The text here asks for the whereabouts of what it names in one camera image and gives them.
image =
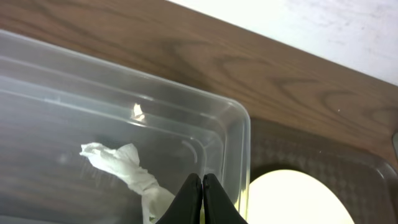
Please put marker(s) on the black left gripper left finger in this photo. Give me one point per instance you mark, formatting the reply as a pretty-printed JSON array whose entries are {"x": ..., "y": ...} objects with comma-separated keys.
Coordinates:
[{"x": 186, "y": 206}]

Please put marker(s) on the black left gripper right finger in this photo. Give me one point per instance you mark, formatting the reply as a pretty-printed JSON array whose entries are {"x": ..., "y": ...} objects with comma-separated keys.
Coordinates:
[{"x": 217, "y": 205}]

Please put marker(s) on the white tissue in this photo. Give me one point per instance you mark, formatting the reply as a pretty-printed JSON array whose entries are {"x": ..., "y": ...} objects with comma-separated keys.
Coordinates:
[{"x": 124, "y": 163}]

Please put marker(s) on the clear plastic waste bin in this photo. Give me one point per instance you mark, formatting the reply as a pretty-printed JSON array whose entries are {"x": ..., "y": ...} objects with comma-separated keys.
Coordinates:
[{"x": 54, "y": 100}]

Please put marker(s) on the yellow plastic plate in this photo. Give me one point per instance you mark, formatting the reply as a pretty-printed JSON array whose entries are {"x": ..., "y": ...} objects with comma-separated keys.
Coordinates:
[{"x": 292, "y": 197}]

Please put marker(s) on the dark brown serving tray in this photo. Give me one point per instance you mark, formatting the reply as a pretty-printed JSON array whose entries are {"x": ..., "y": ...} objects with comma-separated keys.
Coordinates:
[{"x": 365, "y": 183}]

